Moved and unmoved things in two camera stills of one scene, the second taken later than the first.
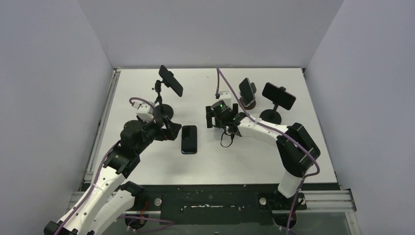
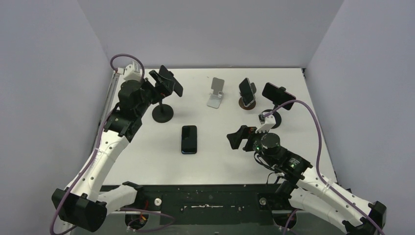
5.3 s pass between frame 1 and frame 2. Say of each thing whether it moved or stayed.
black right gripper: moved
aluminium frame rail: stayed
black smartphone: stayed
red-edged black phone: stayed
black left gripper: moved
